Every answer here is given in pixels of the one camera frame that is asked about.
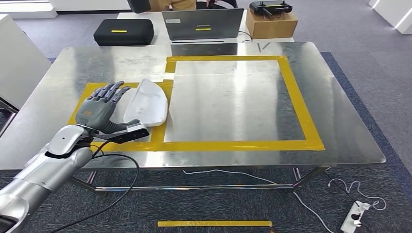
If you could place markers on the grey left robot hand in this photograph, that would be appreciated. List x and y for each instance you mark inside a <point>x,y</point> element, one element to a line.
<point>96,112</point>

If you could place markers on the white curved plastic part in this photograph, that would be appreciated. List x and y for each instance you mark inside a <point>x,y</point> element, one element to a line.
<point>148,103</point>

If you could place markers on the steel workbench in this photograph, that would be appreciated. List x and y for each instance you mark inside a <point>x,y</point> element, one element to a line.
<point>338,112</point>

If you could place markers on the black zip case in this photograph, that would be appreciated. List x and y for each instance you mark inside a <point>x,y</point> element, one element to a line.
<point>124,32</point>

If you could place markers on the white side cabinet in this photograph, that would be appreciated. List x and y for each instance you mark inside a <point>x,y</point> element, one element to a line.
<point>22,61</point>

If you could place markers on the black chair back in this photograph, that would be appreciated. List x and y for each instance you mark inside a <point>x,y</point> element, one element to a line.
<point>139,5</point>

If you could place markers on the white platform block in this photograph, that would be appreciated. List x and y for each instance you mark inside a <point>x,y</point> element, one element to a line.
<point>25,8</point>
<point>394,14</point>

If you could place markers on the person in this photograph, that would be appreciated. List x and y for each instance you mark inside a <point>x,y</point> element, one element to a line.
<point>173,4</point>

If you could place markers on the grey laptop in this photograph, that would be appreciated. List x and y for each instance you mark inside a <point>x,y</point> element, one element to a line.
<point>202,24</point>

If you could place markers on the yellow floor tape strip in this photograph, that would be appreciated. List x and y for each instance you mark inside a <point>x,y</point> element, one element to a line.
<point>214,223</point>

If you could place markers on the brown cardboard box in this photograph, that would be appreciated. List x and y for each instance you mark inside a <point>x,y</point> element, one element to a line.
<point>272,25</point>

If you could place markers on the black remote controller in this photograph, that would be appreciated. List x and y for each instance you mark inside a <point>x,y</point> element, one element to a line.
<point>270,7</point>

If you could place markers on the white power strip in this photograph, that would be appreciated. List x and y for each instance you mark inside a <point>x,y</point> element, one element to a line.
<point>354,218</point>

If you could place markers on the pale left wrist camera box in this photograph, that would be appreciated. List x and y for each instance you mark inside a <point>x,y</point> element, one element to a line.
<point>132,133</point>

